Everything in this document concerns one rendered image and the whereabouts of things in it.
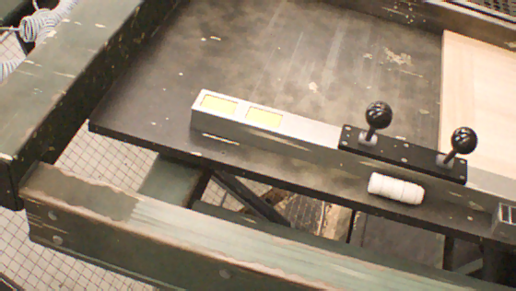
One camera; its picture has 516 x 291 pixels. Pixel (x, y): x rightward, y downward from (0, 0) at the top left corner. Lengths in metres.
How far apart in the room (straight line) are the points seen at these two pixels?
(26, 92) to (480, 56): 0.87
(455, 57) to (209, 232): 0.68
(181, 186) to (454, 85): 0.54
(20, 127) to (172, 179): 0.25
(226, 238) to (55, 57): 0.37
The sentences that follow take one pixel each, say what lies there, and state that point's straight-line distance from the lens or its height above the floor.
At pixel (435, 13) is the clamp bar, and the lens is 1.29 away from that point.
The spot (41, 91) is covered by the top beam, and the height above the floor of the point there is 1.89.
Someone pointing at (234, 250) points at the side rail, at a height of 1.59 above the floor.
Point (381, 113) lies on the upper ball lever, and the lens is 0.78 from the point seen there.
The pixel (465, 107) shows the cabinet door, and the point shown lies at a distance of 1.10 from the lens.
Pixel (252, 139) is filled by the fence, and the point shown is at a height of 1.61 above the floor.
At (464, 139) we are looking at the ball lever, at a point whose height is 1.45.
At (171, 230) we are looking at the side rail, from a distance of 0.73.
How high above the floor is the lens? 1.85
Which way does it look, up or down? 16 degrees down
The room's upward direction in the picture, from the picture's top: 50 degrees counter-clockwise
